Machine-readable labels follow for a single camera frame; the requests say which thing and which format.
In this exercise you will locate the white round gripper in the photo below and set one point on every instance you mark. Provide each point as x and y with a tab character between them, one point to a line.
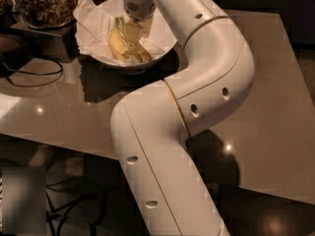
140	7

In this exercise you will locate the spotted yellow banana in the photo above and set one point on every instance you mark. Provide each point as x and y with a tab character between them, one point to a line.
140	53

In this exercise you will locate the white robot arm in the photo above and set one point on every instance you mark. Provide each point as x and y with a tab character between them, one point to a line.
149	126

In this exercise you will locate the white bowl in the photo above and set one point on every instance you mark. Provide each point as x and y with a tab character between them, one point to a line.
165	35

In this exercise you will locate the white paper napkin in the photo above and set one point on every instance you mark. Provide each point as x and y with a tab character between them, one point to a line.
94	26

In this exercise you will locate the dark metal box stand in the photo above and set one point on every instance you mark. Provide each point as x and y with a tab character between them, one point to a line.
55	44

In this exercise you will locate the glass jar of nuts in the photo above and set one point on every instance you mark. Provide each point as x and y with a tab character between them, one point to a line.
46	14

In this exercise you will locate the dark round object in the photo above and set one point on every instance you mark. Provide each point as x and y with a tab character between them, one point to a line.
14	52

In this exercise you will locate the left light slipper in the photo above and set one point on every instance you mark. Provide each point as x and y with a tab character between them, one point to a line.
42	156

